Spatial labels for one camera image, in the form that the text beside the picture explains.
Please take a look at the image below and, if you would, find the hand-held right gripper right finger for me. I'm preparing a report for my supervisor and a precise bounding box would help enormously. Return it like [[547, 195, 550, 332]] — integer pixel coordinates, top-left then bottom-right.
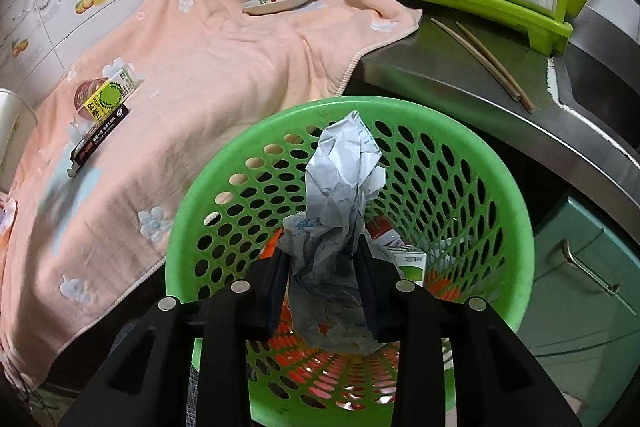
[[352, 239, 583, 427]]

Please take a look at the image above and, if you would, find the green plastic basket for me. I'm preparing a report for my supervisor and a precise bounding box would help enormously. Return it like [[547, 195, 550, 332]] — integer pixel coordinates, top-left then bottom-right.
[[165, 96, 535, 420]]

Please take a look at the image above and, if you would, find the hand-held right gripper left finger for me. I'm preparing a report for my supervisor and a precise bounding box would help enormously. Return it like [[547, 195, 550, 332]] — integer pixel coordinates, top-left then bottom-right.
[[59, 249, 292, 427]]

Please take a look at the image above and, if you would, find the small white dish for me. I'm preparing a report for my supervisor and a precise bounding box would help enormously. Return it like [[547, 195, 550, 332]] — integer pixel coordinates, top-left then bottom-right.
[[242, 0, 318, 16]]

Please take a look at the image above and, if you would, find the orange snack packet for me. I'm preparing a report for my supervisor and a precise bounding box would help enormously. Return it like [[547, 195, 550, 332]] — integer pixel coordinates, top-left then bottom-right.
[[367, 216, 405, 253]]

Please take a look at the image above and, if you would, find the white green-label carton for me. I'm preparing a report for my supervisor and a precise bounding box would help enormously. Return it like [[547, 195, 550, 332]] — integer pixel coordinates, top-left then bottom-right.
[[392, 244, 427, 288]]

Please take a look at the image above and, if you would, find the black cable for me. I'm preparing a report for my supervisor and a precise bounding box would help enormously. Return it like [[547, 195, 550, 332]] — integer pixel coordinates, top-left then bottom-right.
[[12, 369, 58, 415]]

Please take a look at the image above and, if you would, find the small drink carton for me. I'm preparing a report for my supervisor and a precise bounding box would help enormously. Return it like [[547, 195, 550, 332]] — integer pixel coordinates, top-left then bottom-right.
[[82, 66, 138, 122]]

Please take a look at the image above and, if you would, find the peach flower-print blanket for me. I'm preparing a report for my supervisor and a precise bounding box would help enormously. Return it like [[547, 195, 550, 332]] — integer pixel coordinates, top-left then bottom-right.
[[0, 0, 423, 390]]

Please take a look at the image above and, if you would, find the black printed box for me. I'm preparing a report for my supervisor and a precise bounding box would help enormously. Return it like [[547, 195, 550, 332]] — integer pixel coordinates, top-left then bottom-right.
[[69, 103, 129, 178]]

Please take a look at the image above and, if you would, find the grey paper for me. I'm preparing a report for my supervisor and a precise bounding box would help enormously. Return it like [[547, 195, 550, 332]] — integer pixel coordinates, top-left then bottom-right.
[[277, 111, 398, 355]]

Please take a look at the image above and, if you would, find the metal cabinet handle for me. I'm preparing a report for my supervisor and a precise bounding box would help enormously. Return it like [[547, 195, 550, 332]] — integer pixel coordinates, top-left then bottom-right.
[[560, 239, 622, 298]]

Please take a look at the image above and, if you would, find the white paper cup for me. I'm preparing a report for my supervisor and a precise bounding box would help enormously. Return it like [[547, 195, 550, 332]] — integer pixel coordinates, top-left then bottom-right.
[[0, 88, 39, 195]]

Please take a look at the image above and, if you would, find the wooden chopstick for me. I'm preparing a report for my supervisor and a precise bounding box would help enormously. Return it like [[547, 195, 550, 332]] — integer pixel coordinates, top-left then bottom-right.
[[431, 18, 523, 102], [454, 22, 535, 114]]

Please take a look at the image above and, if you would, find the teal cabinet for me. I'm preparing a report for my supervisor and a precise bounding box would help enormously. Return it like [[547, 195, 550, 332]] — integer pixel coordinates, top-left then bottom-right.
[[517, 192, 640, 363]]

